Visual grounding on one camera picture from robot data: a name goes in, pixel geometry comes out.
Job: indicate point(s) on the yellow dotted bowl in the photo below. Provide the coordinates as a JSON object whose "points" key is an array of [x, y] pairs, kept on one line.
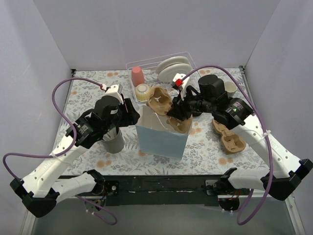
{"points": [[141, 92]]}

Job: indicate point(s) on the light blue paper bag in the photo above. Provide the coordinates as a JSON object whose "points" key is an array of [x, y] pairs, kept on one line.
{"points": [[157, 137]]}

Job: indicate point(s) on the front white plate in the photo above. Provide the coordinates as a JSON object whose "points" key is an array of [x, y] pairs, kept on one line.
{"points": [[168, 73]]}

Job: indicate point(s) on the rear white plate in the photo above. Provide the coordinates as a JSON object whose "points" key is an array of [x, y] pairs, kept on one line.
{"points": [[171, 61]]}

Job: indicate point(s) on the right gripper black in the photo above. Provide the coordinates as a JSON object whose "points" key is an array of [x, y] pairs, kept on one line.
{"points": [[179, 109]]}

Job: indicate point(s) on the aluminium frame rail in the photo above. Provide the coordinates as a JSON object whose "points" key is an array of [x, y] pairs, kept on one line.
{"points": [[65, 211]]}

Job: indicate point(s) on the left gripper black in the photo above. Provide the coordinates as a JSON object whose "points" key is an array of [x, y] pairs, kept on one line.
{"points": [[130, 112]]}

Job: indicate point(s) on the grey blue mug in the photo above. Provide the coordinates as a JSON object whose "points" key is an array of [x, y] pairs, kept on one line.
{"points": [[230, 88]]}

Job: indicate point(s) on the pink plastic cup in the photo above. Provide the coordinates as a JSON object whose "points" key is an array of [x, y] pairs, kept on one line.
{"points": [[137, 76]]}

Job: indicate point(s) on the single cardboard cup carrier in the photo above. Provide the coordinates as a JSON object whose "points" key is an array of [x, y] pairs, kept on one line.
{"points": [[161, 103]]}

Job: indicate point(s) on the floral table mat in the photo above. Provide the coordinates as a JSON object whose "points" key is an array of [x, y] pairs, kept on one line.
{"points": [[203, 154]]}

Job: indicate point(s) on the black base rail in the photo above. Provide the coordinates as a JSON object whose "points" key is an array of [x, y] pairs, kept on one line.
{"points": [[160, 190]]}

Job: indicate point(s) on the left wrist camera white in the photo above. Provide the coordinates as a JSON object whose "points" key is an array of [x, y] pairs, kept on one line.
{"points": [[114, 90]]}

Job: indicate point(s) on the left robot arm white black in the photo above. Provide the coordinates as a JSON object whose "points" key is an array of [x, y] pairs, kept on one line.
{"points": [[41, 190]]}

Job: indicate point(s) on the white plate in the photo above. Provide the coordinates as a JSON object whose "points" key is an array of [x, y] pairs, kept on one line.
{"points": [[171, 61], [168, 73]]}

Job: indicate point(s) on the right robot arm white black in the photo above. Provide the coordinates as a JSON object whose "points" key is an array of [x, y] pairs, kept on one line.
{"points": [[237, 116]]}

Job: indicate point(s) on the grey straw holder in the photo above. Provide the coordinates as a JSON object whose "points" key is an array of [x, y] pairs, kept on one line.
{"points": [[115, 145]]}

